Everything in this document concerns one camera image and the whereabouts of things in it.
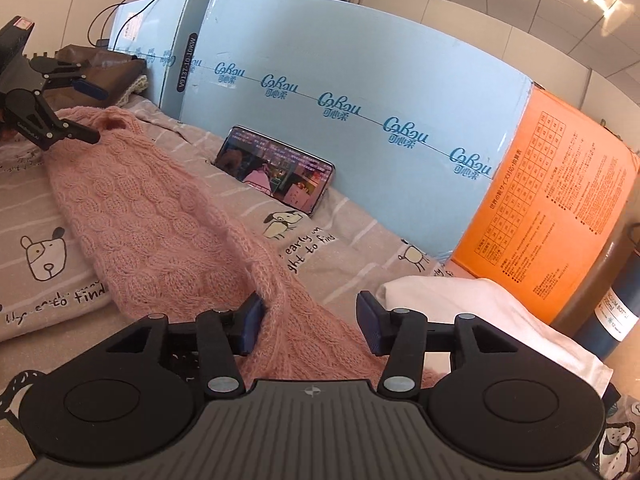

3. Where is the white cloth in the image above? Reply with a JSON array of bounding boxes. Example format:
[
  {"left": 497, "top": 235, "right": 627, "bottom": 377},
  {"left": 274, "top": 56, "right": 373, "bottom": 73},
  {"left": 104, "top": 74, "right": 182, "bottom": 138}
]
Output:
[{"left": 375, "top": 274, "right": 615, "bottom": 402}]

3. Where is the black cable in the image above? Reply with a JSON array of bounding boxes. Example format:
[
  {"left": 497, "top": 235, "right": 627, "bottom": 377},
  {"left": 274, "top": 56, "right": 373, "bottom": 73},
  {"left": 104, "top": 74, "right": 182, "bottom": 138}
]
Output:
[{"left": 87, "top": 0, "right": 171, "bottom": 49}]

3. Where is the cream knit garment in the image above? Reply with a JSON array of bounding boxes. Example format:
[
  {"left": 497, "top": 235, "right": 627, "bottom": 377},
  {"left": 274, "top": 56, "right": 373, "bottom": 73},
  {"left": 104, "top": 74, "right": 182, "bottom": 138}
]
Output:
[{"left": 119, "top": 73, "right": 152, "bottom": 107}]

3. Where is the pink knit sweater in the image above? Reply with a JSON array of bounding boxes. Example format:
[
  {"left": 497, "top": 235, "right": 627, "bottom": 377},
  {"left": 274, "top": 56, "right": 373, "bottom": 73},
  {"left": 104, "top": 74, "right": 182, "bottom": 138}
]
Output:
[{"left": 42, "top": 104, "right": 452, "bottom": 387}]

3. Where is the printed bed sheet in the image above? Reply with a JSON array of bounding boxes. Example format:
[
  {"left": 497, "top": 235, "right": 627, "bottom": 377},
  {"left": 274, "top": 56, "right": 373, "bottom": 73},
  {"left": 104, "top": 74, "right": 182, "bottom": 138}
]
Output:
[{"left": 0, "top": 94, "right": 640, "bottom": 480}]

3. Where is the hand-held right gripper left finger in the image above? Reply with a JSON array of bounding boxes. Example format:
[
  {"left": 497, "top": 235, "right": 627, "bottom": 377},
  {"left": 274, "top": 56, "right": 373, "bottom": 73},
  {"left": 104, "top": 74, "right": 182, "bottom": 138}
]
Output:
[{"left": 99, "top": 292, "right": 265, "bottom": 396}]

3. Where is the light blue box with label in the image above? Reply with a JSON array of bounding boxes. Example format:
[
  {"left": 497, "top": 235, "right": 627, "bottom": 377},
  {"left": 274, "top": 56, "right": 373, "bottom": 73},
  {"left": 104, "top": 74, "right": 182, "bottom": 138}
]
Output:
[{"left": 107, "top": 0, "right": 212, "bottom": 111}]

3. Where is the brown garment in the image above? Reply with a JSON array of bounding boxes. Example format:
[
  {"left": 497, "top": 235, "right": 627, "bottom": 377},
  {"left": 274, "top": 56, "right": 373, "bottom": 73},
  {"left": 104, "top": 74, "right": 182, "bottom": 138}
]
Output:
[{"left": 53, "top": 44, "right": 147, "bottom": 109}]

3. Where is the light blue cardboard box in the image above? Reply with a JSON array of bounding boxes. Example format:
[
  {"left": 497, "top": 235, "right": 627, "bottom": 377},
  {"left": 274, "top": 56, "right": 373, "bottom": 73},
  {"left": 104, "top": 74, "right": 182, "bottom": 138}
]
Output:
[{"left": 177, "top": 0, "right": 537, "bottom": 262}]

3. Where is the blue cylindrical canister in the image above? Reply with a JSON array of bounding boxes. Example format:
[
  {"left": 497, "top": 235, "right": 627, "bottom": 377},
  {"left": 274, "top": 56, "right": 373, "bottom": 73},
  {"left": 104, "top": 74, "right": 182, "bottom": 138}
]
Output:
[{"left": 574, "top": 252, "right": 640, "bottom": 362}]

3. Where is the smartphone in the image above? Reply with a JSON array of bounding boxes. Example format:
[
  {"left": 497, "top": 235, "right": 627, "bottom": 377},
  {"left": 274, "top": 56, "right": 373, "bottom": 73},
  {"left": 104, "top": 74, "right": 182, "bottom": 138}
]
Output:
[{"left": 213, "top": 125, "right": 335, "bottom": 219}]

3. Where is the orange cardboard box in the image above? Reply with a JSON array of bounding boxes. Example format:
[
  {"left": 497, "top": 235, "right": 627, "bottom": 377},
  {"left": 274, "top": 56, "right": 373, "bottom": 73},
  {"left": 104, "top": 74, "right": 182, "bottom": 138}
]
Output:
[{"left": 444, "top": 84, "right": 640, "bottom": 327}]

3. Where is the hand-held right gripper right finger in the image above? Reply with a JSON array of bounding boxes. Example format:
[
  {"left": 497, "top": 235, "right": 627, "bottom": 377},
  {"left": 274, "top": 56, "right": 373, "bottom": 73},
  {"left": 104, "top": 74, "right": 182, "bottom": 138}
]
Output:
[{"left": 355, "top": 289, "right": 517, "bottom": 398}]

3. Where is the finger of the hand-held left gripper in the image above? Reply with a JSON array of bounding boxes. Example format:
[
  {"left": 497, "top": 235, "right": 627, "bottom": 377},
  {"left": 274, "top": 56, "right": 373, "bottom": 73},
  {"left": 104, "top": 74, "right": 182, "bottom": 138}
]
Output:
[
  {"left": 1, "top": 87, "right": 102, "bottom": 153},
  {"left": 29, "top": 54, "right": 109, "bottom": 102}
]

